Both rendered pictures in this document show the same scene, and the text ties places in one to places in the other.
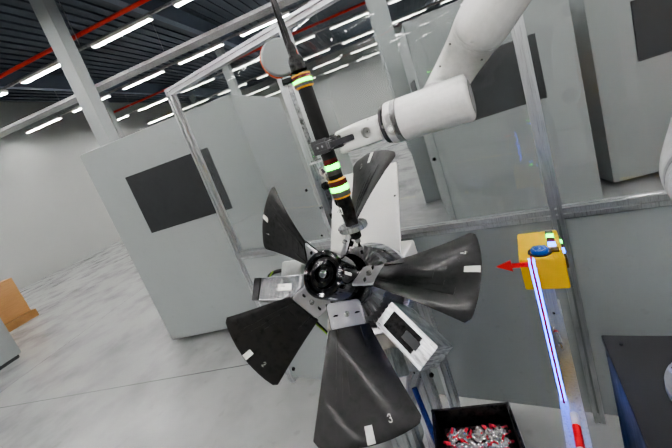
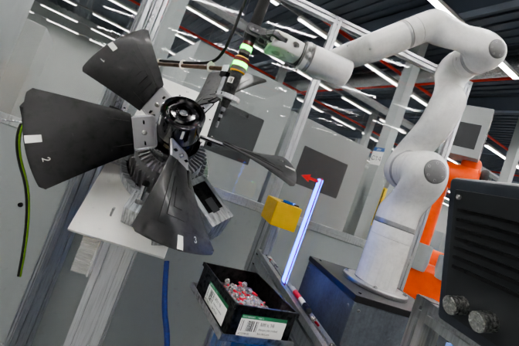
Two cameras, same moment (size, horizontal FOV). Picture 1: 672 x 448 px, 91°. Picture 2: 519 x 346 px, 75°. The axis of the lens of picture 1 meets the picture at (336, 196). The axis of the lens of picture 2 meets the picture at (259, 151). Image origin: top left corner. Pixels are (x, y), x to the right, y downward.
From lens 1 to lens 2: 0.67 m
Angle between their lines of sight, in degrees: 45
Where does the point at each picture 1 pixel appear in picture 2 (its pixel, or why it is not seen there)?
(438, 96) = (340, 59)
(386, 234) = not seen: hidden behind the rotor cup
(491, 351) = (154, 313)
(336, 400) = (163, 204)
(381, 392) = (192, 220)
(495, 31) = (381, 52)
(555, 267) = (294, 215)
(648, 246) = (300, 255)
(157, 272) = not seen: outside the picture
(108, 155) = not seen: outside the picture
